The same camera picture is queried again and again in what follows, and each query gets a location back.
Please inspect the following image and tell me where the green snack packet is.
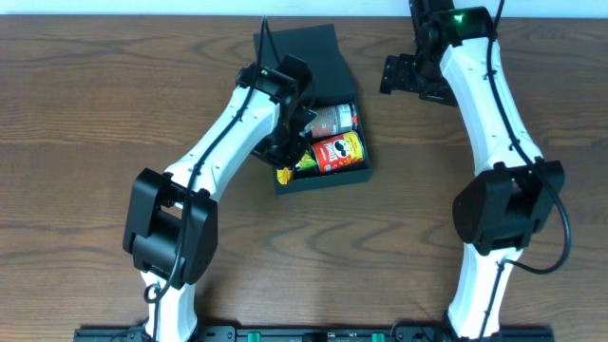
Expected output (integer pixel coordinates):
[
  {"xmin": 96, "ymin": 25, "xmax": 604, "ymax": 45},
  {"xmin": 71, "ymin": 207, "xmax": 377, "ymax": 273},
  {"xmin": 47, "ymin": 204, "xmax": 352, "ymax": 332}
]
[{"xmin": 294, "ymin": 151, "xmax": 318, "ymax": 172}]

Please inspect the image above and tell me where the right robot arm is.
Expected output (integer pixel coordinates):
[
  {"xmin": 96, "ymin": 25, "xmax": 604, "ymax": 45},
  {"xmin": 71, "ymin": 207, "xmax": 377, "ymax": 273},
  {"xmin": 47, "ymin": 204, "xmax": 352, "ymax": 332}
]
[{"xmin": 380, "ymin": 0, "xmax": 566, "ymax": 341}]

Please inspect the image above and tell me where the red Pringles can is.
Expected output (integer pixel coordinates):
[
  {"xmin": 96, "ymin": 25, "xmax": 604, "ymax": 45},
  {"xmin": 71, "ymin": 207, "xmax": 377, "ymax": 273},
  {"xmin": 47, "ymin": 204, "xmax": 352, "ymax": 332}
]
[{"xmin": 311, "ymin": 130, "xmax": 365, "ymax": 174}]

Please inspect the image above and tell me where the yellow snack packet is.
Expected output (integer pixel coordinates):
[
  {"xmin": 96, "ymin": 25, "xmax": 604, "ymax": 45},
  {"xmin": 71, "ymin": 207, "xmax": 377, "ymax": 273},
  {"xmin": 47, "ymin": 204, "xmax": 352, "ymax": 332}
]
[{"xmin": 276, "ymin": 167, "xmax": 294, "ymax": 185}]

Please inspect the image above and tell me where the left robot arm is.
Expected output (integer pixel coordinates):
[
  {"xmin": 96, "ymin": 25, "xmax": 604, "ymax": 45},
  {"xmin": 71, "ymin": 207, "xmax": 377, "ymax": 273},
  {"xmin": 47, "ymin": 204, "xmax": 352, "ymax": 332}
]
[{"xmin": 123, "ymin": 55, "xmax": 314, "ymax": 341}]

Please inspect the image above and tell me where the black gift box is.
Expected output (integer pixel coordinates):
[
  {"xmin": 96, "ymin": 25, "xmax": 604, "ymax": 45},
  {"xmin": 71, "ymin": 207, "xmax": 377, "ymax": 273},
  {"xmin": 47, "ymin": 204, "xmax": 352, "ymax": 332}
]
[{"xmin": 254, "ymin": 25, "xmax": 372, "ymax": 195}]

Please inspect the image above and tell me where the silver Pringles can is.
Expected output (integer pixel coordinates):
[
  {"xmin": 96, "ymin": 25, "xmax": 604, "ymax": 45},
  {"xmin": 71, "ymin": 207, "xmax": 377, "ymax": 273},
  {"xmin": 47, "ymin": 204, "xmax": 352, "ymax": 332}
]
[{"xmin": 305, "ymin": 103, "xmax": 360, "ymax": 139}]

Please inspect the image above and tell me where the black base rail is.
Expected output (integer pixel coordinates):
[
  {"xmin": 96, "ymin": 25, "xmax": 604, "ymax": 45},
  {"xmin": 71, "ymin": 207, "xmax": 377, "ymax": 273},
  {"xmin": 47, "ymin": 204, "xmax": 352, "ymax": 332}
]
[{"xmin": 73, "ymin": 324, "xmax": 556, "ymax": 342}]

